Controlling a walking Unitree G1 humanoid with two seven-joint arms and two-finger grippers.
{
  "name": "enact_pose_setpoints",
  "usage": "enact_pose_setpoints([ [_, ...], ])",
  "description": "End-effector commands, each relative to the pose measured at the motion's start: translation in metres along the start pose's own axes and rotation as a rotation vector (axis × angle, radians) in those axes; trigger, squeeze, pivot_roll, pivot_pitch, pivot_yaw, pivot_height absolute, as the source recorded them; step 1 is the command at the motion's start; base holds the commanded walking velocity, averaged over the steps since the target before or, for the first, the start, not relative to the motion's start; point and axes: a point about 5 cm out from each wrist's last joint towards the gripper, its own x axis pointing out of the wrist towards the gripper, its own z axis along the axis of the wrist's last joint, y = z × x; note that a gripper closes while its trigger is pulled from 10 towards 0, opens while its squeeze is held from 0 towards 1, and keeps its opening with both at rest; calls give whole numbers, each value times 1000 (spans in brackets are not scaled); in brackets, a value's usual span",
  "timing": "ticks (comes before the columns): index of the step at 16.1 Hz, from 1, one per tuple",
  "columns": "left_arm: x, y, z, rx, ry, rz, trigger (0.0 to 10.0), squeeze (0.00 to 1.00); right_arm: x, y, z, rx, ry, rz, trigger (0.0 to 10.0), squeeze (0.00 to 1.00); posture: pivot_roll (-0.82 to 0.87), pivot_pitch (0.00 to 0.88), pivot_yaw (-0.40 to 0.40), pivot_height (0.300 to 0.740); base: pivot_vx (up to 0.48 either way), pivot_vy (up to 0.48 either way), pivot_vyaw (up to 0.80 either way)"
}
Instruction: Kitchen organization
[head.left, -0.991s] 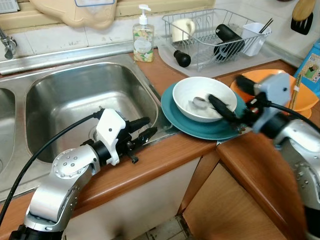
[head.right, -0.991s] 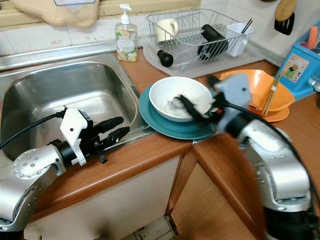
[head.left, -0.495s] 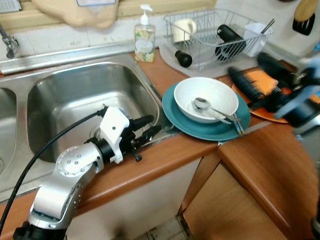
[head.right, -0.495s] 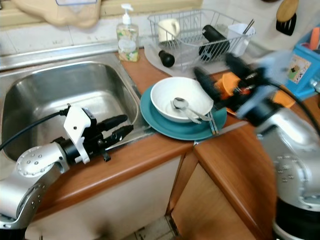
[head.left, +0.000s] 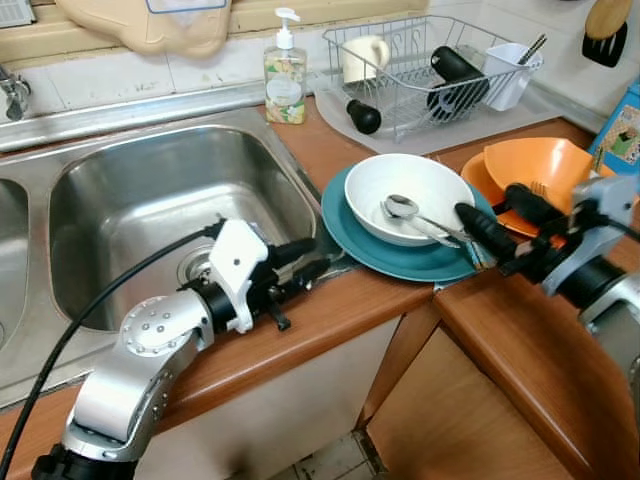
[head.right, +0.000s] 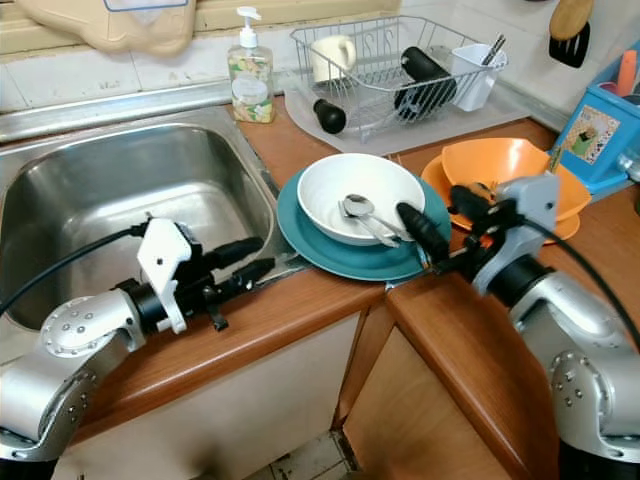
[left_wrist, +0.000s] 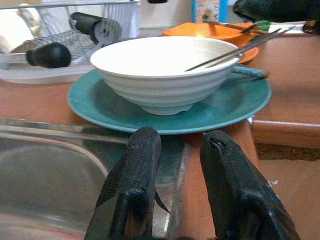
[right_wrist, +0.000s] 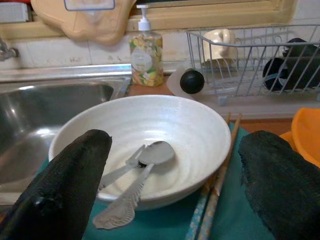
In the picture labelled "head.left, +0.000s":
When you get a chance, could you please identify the cream mug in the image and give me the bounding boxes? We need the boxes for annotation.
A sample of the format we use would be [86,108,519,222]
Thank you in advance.
[342,36,391,86]

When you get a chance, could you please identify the white wire dish rack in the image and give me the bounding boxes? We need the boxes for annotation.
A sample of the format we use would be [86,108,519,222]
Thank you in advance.
[322,15,546,141]

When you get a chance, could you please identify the teal plate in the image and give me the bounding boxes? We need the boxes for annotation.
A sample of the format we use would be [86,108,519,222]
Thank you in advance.
[321,165,501,284]

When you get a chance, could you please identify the soap pump bottle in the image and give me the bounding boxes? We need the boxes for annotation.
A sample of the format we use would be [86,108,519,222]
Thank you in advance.
[263,8,309,126]

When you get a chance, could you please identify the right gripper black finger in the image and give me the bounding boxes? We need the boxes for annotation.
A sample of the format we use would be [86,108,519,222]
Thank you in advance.
[455,203,521,266]
[503,183,566,229]

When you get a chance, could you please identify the wooden black spatula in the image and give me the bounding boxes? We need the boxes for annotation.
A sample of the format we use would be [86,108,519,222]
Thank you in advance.
[583,0,633,69]

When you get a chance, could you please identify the dark utensil handles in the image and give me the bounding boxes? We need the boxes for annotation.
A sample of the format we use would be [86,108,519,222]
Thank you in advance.
[518,33,549,66]

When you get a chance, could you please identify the metal faucet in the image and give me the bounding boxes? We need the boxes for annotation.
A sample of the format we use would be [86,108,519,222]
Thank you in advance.
[0,65,31,123]

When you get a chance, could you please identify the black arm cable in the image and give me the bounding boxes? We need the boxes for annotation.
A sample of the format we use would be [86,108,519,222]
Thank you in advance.
[0,225,226,479]
[600,212,640,242]

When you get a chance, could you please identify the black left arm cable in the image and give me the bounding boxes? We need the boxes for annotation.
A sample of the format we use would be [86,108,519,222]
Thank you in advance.
[0,225,226,479]

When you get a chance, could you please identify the blue box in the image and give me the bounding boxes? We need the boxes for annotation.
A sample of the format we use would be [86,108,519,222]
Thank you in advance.
[590,80,640,176]

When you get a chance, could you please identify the wooden cabinet door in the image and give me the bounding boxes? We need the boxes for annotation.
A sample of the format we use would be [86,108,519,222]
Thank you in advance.
[365,325,576,480]

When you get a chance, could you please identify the white cutlery holder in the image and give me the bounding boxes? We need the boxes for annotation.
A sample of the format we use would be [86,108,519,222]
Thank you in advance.
[483,42,544,111]

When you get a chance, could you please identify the cream cabinet panel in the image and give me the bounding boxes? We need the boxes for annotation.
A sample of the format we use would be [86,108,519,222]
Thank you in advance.
[130,315,401,480]

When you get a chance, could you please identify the stainless steel sink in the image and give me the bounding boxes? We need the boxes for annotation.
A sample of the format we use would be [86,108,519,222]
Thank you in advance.
[0,100,351,411]

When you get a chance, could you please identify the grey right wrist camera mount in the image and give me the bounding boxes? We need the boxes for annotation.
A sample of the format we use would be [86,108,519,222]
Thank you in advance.
[545,175,639,293]

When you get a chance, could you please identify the white ceramic bowl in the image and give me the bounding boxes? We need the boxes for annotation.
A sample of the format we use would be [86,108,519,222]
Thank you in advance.
[344,153,477,248]

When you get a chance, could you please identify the beige cutting board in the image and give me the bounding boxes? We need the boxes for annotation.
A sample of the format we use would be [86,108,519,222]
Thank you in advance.
[55,0,233,58]

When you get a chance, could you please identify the metal spoon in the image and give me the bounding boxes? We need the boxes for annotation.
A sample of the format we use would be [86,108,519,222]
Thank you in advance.
[383,194,471,249]

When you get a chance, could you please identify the black bottle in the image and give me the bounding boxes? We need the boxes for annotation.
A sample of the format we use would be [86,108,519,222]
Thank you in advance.
[428,45,491,121]

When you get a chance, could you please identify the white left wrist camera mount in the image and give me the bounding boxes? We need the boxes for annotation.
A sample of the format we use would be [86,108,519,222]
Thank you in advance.
[208,218,271,334]

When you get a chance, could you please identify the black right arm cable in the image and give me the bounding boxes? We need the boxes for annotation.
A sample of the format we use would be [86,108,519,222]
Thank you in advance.
[600,212,640,242]

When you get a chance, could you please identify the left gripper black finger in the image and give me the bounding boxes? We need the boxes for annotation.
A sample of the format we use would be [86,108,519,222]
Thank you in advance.
[282,258,333,293]
[268,237,319,269]

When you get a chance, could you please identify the grey drying mat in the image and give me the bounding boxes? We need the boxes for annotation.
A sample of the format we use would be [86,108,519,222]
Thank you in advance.
[315,85,591,156]

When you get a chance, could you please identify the metal sink drain strainer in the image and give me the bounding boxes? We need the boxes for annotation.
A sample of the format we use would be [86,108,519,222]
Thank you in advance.
[178,248,215,288]

